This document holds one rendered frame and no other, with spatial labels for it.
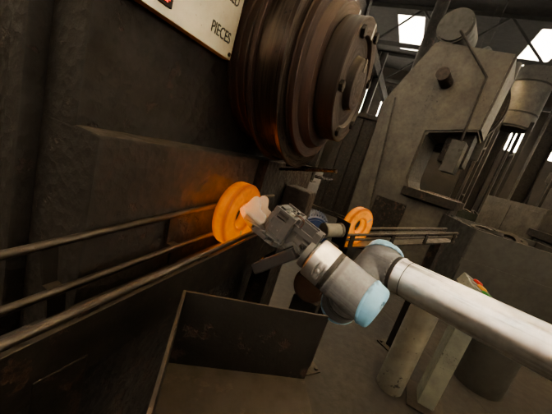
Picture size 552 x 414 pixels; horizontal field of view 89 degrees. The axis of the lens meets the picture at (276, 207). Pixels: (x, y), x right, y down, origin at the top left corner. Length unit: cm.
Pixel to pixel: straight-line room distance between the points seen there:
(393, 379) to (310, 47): 139
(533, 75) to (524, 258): 731
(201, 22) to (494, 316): 73
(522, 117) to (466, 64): 610
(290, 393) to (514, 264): 259
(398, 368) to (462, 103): 262
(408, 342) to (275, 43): 128
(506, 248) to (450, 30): 221
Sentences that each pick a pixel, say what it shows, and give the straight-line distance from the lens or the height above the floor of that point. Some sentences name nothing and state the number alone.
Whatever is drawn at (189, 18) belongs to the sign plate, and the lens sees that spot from 59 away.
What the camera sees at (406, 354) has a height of 22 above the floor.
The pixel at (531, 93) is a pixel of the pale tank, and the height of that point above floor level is 382.
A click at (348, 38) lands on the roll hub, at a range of 67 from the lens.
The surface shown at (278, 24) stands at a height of 114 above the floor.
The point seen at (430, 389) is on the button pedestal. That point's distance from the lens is 165.
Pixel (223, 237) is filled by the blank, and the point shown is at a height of 70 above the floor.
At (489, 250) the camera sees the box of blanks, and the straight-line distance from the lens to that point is 281.
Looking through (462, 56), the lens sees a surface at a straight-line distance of 361.
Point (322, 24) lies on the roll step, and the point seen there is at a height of 117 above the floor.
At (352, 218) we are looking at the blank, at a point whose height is 74.
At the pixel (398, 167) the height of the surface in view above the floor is 104.
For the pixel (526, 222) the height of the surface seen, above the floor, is 89.
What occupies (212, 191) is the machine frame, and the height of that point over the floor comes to 78.
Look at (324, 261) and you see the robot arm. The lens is 57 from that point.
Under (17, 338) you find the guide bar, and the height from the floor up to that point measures 67.
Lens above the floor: 93
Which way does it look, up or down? 13 degrees down
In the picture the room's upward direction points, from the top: 17 degrees clockwise
